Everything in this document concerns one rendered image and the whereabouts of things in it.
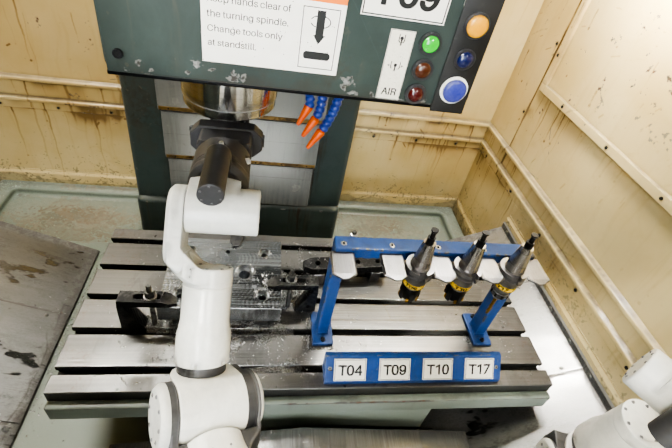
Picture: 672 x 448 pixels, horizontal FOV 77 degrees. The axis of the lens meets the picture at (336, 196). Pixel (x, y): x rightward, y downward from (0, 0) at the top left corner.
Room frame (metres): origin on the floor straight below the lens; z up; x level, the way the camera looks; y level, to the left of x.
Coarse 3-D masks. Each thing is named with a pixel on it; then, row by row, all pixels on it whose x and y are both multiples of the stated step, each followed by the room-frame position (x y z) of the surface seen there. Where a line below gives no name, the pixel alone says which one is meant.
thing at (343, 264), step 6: (330, 252) 0.63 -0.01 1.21; (336, 252) 0.63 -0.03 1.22; (342, 252) 0.64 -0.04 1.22; (348, 252) 0.64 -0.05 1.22; (330, 258) 0.61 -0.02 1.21; (336, 258) 0.62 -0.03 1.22; (342, 258) 0.62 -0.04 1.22; (348, 258) 0.62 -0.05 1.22; (354, 258) 0.63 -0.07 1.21; (336, 264) 0.60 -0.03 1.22; (342, 264) 0.60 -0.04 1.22; (348, 264) 0.61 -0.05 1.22; (354, 264) 0.61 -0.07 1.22; (336, 270) 0.58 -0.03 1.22; (342, 270) 0.59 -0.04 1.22; (348, 270) 0.59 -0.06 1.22; (354, 270) 0.59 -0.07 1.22; (336, 276) 0.57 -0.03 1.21; (342, 276) 0.57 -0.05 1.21; (348, 276) 0.57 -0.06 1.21; (354, 276) 0.58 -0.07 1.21
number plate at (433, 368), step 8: (424, 360) 0.59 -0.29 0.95; (432, 360) 0.60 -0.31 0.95; (440, 360) 0.60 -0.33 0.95; (448, 360) 0.61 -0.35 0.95; (424, 368) 0.58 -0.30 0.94; (432, 368) 0.58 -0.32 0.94; (440, 368) 0.59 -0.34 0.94; (448, 368) 0.59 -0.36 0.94; (424, 376) 0.57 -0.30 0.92; (432, 376) 0.57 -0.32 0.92; (440, 376) 0.58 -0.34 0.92; (448, 376) 0.58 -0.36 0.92
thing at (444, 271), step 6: (438, 258) 0.68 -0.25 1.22; (444, 258) 0.68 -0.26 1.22; (438, 264) 0.66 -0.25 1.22; (444, 264) 0.66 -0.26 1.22; (450, 264) 0.67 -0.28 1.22; (438, 270) 0.64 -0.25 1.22; (444, 270) 0.65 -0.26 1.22; (450, 270) 0.65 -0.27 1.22; (438, 276) 0.62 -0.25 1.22; (444, 276) 0.63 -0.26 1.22; (450, 276) 0.63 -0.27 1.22; (456, 276) 0.64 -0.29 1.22; (450, 282) 0.62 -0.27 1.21
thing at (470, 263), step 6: (474, 246) 0.66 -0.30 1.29; (468, 252) 0.66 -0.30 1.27; (474, 252) 0.65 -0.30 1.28; (480, 252) 0.65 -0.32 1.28; (462, 258) 0.66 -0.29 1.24; (468, 258) 0.65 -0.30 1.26; (474, 258) 0.65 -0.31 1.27; (480, 258) 0.65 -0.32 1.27; (462, 264) 0.65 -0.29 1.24; (468, 264) 0.65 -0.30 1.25; (474, 264) 0.65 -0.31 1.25; (480, 264) 0.65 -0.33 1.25; (468, 270) 0.64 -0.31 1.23; (474, 270) 0.64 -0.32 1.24
